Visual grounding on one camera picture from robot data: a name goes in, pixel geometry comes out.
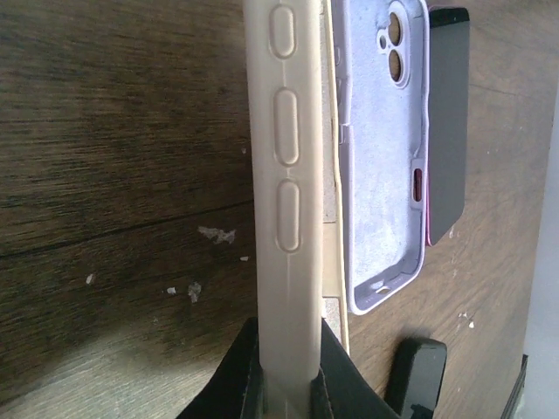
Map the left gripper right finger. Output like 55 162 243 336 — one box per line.
309 320 398 419

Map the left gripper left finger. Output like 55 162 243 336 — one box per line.
177 317 264 419

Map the black phone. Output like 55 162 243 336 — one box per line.
425 5 470 246
384 337 447 419

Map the lilac phone case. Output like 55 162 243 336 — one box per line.
332 1 430 315

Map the black front frame rail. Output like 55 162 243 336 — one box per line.
500 354 528 419

